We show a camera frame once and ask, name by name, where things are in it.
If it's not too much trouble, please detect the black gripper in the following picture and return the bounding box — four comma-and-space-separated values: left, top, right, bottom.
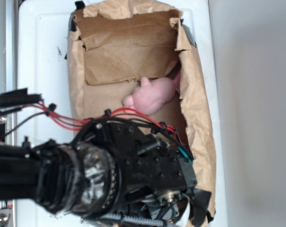
73, 115, 198, 227

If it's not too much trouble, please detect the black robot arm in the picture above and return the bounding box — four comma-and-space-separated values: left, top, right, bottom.
0, 117, 197, 227

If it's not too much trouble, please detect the pink plush toy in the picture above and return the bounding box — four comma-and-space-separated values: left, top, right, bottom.
123, 71, 181, 115

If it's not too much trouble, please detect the brown paper lined box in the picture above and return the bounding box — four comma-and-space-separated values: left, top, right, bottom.
67, 0, 216, 227

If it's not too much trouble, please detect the red wire bundle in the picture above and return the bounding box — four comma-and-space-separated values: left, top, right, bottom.
37, 99, 179, 142

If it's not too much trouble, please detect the aluminium frame rail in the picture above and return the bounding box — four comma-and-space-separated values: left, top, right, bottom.
0, 0, 19, 227

